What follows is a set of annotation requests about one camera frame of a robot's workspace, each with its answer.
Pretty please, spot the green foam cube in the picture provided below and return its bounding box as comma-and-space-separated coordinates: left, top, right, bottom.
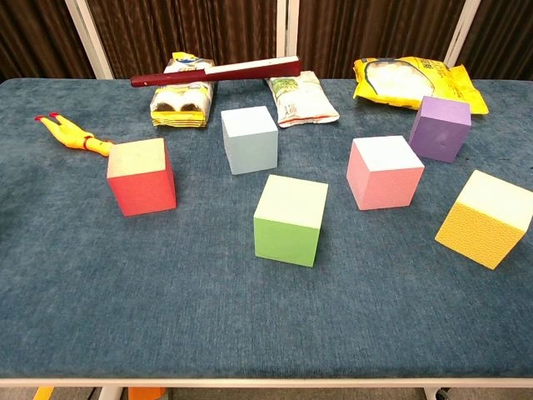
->
252, 173, 330, 268

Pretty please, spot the light blue foam cube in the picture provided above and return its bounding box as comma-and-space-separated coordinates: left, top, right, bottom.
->
220, 105, 279, 176

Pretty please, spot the pink foam cube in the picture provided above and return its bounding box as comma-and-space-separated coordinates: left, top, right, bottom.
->
346, 135, 426, 211

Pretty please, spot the yellow foam cube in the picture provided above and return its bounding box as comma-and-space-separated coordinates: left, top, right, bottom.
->
434, 169, 533, 271

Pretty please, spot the white green snack bag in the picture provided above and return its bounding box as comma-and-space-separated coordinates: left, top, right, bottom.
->
266, 70, 340, 128

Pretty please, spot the red foam cube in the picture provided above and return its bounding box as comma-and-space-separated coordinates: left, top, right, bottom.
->
106, 137, 177, 218

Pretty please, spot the yellow white cookie pack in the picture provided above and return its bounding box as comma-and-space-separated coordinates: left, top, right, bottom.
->
149, 51, 216, 128

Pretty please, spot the dark red flat box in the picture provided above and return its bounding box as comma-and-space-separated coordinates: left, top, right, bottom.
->
130, 55, 302, 88

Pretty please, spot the blue fabric table cover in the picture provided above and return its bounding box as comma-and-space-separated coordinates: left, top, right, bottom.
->
0, 77, 533, 379

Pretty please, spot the large yellow snack bag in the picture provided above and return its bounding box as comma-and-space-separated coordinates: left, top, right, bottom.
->
352, 56, 490, 116

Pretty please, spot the purple foam cube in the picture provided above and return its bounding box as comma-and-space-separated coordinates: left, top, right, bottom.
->
408, 95, 472, 164

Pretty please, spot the dark brown curtain panel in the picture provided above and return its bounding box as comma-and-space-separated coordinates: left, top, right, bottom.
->
456, 0, 533, 81
85, 0, 279, 80
0, 0, 96, 83
296, 0, 466, 80

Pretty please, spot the yellow rubber chicken toy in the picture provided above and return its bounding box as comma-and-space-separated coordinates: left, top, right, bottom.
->
33, 112, 114, 158

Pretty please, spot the orange object under table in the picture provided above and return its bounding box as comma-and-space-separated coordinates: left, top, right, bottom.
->
127, 387, 167, 400

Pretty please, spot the white partition frame post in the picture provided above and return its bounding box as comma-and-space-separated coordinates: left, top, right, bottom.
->
274, 0, 301, 73
443, 0, 482, 68
64, 0, 115, 80

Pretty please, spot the white table frame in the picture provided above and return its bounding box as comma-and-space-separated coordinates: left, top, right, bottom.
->
0, 377, 533, 400

